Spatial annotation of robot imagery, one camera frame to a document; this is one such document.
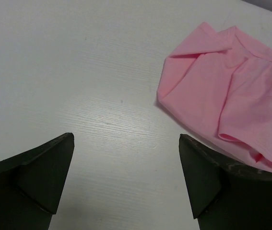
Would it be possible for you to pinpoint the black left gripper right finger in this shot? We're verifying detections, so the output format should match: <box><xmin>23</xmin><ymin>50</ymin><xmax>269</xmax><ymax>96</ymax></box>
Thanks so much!
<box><xmin>179</xmin><ymin>134</ymin><xmax>272</xmax><ymax>230</ymax></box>

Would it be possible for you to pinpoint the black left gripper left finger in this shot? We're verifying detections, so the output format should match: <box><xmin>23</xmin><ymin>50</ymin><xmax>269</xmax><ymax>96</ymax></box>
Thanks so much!
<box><xmin>0</xmin><ymin>133</ymin><xmax>74</xmax><ymax>230</ymax></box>

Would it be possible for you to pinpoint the pink t shirt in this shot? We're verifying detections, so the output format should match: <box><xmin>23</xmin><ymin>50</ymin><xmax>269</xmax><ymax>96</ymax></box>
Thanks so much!
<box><xmin>157</xmin><ymin>23</ymin><xmax>272</xmax><ymax>172</ymax></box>

